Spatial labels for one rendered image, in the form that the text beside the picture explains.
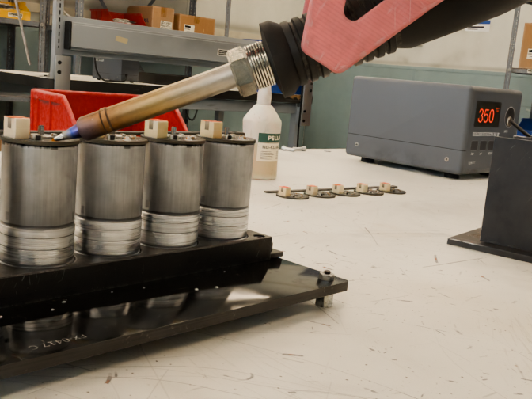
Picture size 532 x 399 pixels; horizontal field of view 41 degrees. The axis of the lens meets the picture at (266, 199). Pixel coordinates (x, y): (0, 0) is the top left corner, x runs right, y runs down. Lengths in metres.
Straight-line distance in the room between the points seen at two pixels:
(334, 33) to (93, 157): 0.09
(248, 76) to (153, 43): 2.72
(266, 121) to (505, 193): 0.24
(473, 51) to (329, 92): 1.42
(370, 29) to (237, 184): 0.10
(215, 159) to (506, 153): 0.20
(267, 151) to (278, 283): 0.34
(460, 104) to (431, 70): 5.03
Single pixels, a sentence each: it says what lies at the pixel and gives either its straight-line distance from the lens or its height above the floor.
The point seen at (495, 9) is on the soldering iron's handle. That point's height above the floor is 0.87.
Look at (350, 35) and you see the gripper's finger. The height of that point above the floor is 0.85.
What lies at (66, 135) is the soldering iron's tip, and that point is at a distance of 0.24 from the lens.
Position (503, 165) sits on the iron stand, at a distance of 0.43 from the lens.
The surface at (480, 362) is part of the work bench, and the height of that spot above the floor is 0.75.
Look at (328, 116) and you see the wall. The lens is 6.41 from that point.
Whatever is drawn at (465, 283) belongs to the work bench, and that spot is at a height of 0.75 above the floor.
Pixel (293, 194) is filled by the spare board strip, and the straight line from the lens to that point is 0.54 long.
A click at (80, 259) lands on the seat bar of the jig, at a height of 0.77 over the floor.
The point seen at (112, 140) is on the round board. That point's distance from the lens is 0.25.
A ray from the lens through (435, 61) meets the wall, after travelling 5.78.
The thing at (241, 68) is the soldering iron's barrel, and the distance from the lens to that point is 0.22.
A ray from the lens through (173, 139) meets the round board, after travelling 0.27.
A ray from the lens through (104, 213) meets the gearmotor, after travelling 0.26.
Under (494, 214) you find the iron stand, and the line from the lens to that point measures 0.44.
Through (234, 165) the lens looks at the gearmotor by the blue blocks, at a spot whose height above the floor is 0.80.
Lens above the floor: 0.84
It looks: 10 degrees down
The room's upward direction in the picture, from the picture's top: 5 degrees clockwise
